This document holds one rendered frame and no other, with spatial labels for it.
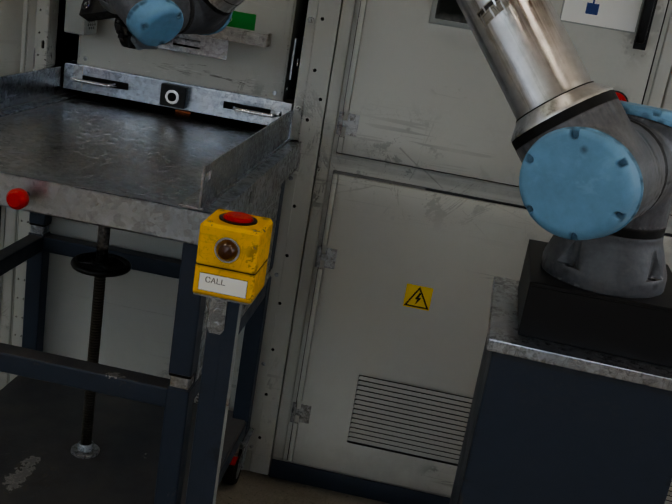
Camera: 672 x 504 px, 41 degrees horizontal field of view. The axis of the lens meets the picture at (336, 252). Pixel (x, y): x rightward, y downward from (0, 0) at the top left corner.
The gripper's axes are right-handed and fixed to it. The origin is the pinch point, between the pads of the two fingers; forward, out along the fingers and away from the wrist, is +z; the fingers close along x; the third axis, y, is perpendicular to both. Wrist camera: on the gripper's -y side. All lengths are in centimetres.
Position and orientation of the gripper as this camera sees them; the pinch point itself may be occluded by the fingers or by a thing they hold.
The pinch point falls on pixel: (138, 43)
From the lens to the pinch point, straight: 201.4
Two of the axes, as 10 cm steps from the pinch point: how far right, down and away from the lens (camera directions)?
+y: 9.8, 1.9, -0.9
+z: 0.4, 2.5, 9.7
